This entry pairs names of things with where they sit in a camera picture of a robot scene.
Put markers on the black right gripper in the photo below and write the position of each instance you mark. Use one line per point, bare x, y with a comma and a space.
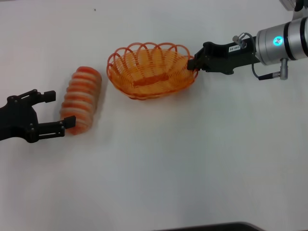
226, 57

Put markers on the dark robot torso edge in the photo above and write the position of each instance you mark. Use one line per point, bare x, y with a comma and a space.
216, 227

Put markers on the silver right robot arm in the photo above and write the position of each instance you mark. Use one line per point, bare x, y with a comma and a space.
284, 41

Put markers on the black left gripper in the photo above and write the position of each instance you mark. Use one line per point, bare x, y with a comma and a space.
16, 120

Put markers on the orange woven plastic basket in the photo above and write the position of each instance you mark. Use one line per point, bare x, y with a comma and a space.
149, 72

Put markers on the orange striped bread loaf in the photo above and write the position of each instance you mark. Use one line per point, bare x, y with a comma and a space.
81, 98

